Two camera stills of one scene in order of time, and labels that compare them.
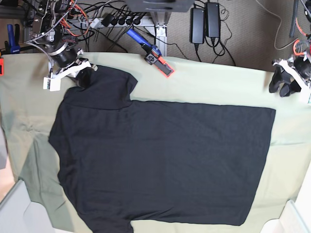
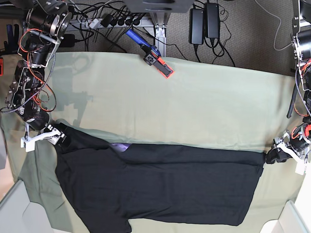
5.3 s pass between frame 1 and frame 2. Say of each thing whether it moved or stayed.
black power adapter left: stayed
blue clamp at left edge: stayed
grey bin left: stayed
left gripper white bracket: moved
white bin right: stayed
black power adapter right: stayed
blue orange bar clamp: stayed
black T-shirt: moved
